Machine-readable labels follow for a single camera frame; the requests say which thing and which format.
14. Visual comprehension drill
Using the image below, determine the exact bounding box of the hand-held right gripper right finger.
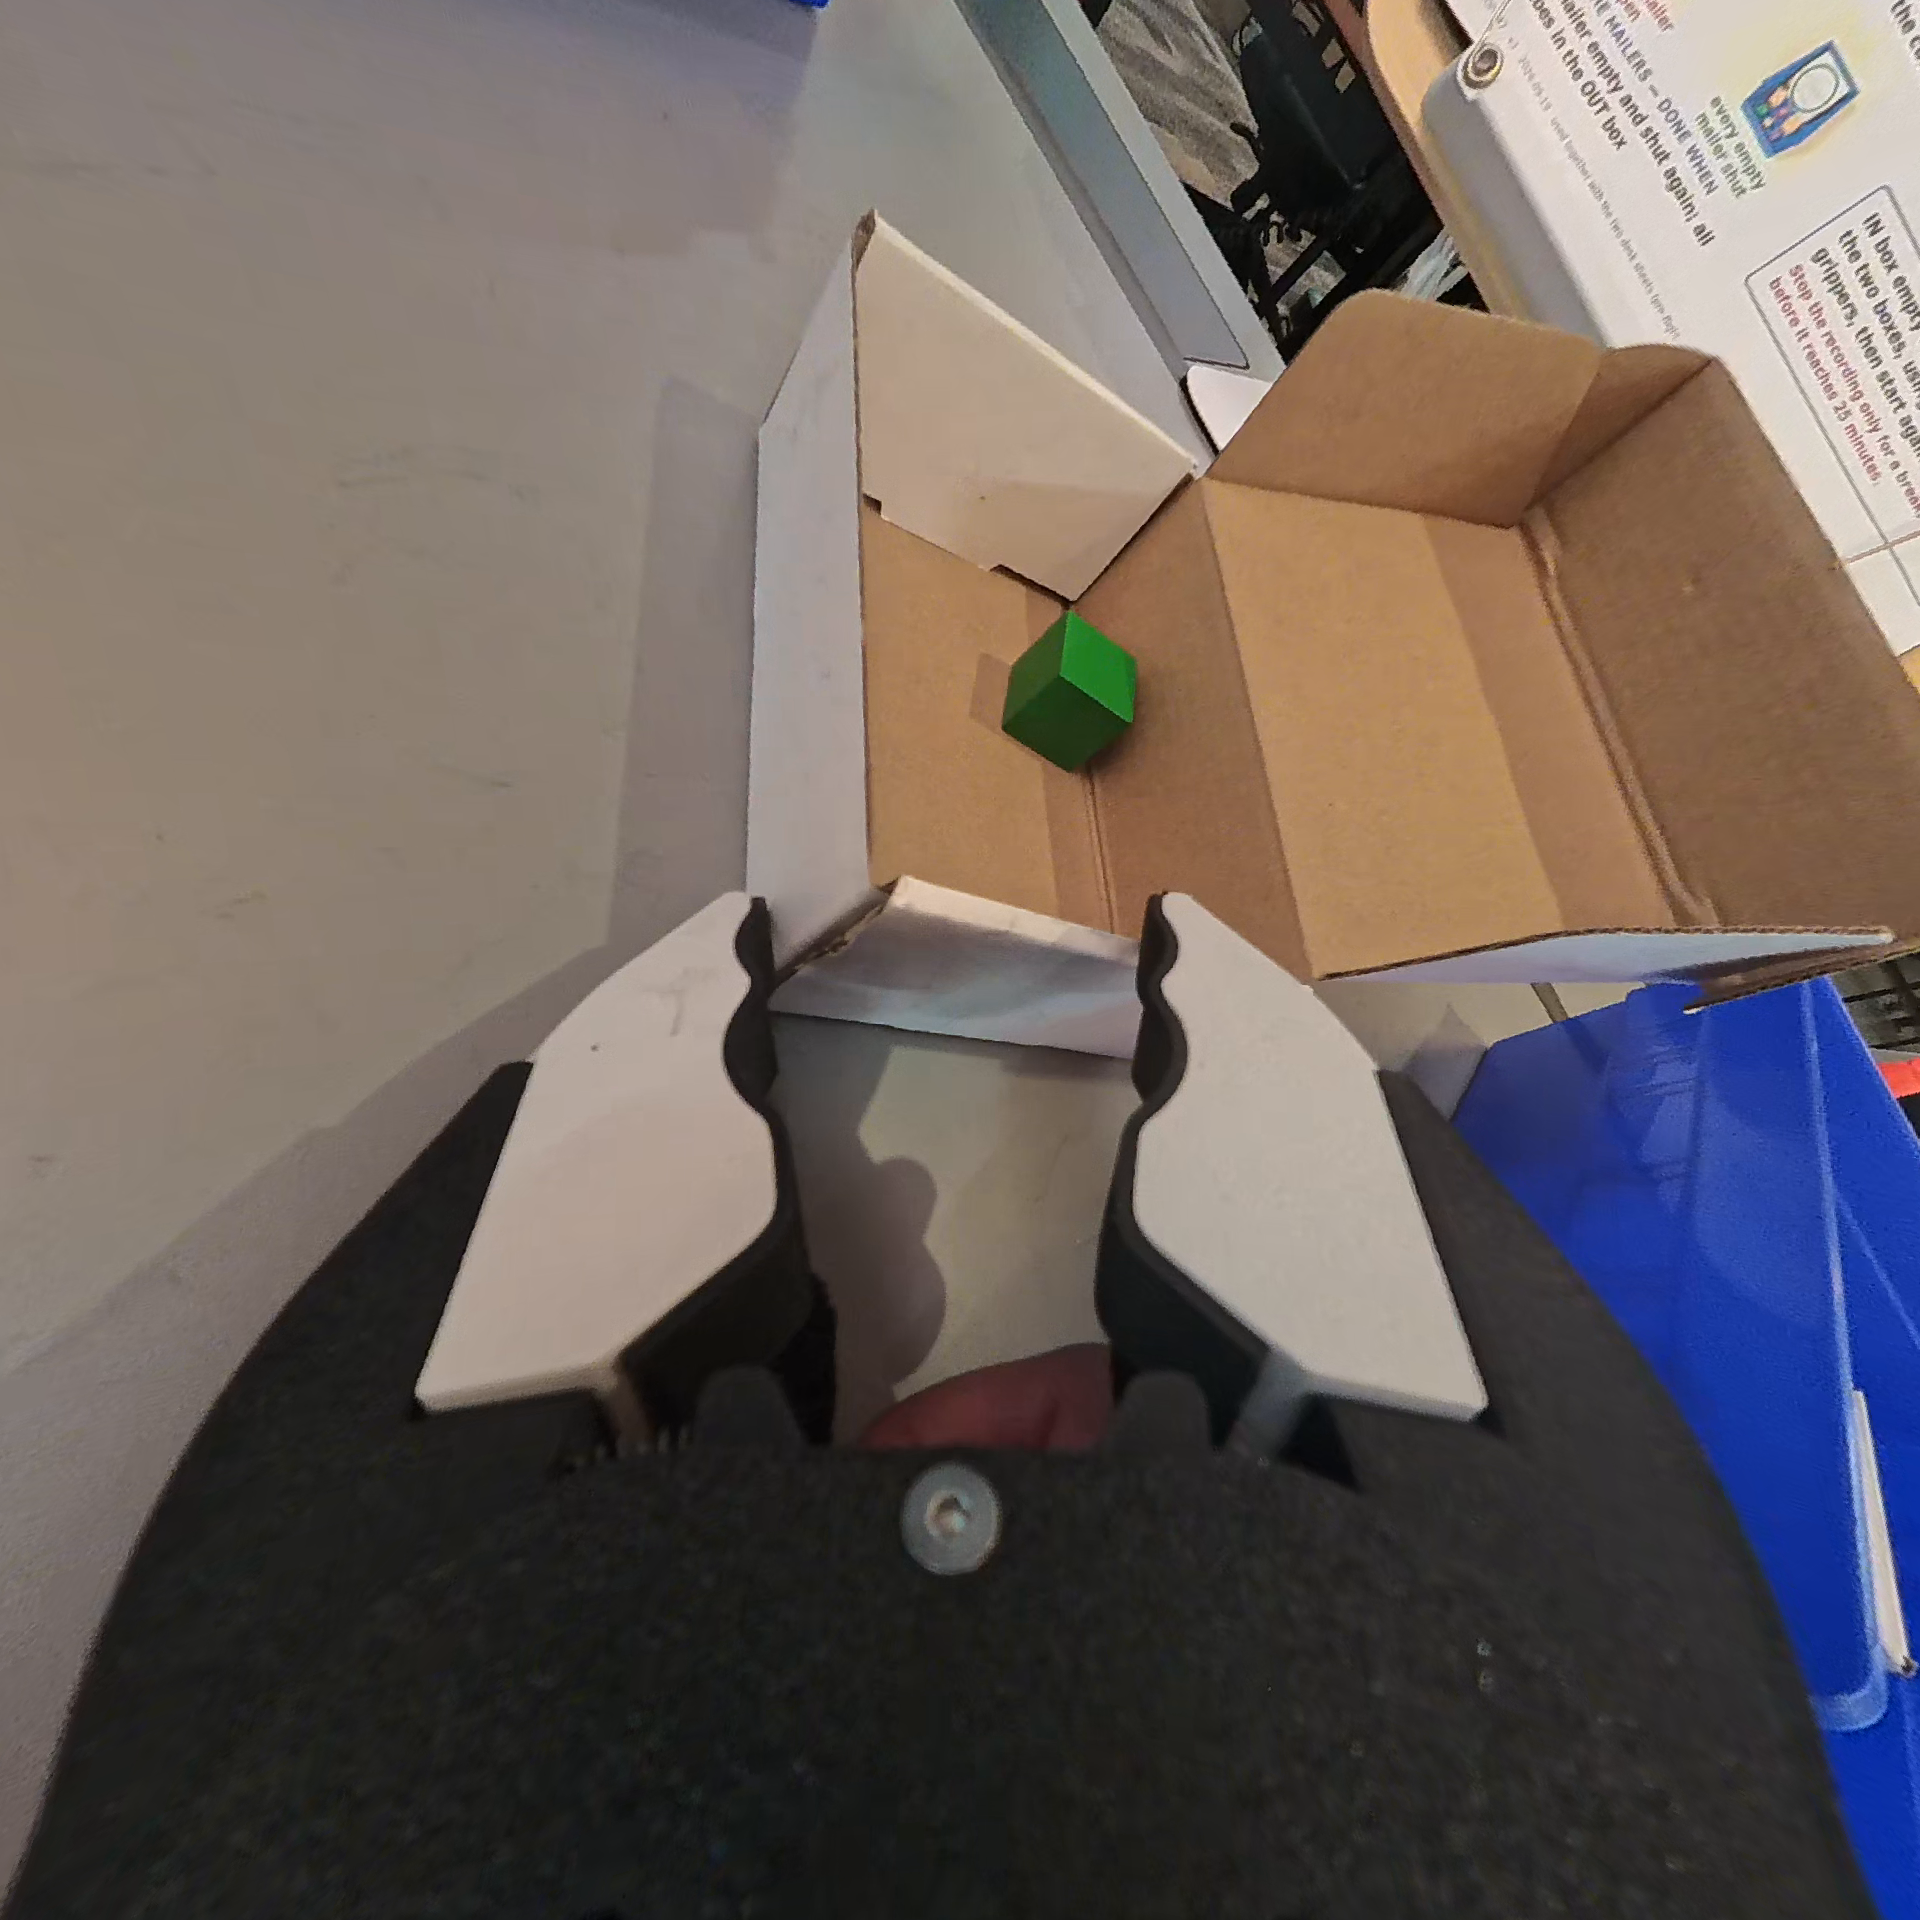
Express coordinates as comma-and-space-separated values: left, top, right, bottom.
1095, 891, 1493, 1453

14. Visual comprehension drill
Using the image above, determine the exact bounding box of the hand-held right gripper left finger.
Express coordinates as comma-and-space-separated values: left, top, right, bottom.
411, 890, 824, 1426

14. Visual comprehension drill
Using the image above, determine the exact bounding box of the blue plastic storage bin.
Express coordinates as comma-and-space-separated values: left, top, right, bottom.
1447, 977, 1920, 1741

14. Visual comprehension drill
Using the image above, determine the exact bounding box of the white cardboard mailer box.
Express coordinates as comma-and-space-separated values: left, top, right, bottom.
744, 211, 1899, 1055

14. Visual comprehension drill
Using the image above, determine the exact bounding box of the green wooden cube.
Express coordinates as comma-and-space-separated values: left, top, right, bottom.
998, 607, 1137, 775

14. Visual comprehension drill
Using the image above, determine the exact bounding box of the person's right hand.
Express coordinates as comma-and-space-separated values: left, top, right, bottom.
861, 1346, 1115, 1453

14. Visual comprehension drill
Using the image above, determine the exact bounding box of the printed instruction sheet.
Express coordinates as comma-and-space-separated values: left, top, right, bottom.
1447, 0, 1920, 565

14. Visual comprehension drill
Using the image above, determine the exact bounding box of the wooden document stand white base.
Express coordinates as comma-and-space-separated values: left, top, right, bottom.
1184, 0, 1920, 663

